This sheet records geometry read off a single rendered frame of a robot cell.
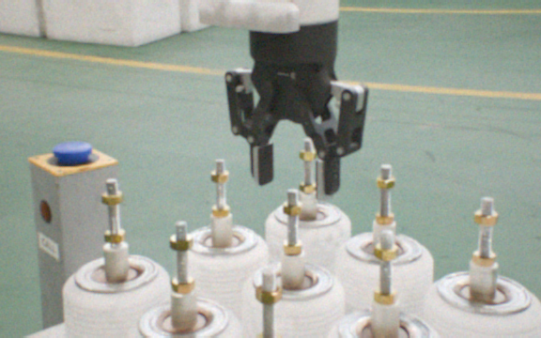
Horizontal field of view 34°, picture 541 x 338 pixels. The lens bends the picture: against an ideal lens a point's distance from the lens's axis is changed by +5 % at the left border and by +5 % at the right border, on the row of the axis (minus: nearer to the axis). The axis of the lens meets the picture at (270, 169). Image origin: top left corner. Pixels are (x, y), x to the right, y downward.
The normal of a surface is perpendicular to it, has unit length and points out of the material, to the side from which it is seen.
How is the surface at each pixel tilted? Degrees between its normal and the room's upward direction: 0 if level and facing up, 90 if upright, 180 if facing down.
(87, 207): 90
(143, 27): 90
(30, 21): 90
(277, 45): 90
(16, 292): 0
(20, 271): 0
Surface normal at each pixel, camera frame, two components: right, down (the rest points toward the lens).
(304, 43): 0.22, 0.31
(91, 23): -0.37, 0.30
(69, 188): 0.61, 0.25
